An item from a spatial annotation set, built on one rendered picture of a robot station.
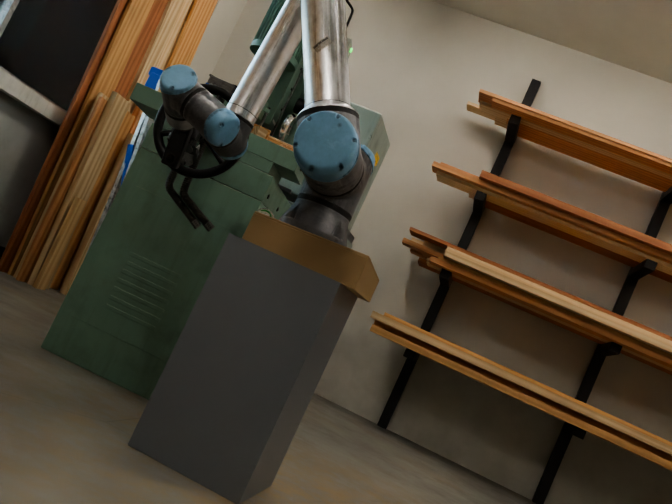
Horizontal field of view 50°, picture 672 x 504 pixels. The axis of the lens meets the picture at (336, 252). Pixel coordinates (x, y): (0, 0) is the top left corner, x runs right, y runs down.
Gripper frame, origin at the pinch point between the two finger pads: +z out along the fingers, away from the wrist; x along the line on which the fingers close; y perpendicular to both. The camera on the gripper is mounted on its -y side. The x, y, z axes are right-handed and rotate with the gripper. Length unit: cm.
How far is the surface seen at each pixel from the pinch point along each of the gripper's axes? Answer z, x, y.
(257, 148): 17.7, -10.4, 25.0
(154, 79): 87, 67, 77
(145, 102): 18.1, 29.8, 23.9
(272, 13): 10, 8, 72
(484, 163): 204, -88, 194
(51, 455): -31, -22, -86
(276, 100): 33, -3, 55
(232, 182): 22.4, -7.8, 12.5
